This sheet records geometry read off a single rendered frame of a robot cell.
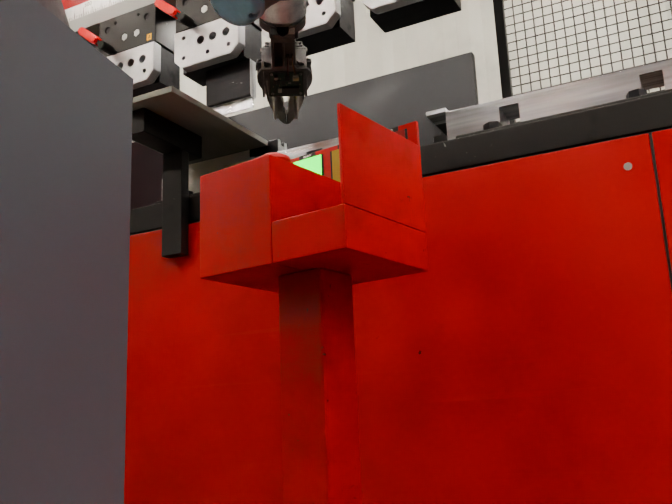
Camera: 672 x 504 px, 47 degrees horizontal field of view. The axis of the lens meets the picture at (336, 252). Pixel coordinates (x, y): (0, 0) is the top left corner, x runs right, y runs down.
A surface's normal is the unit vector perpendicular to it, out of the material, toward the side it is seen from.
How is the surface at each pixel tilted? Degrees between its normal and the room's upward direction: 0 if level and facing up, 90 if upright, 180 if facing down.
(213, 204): 90
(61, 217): 90
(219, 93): 90
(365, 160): 90
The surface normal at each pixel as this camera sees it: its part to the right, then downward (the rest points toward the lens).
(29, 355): 0.96, -0.11
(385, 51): -0.44, -0.19
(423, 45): -0.10, -0.22
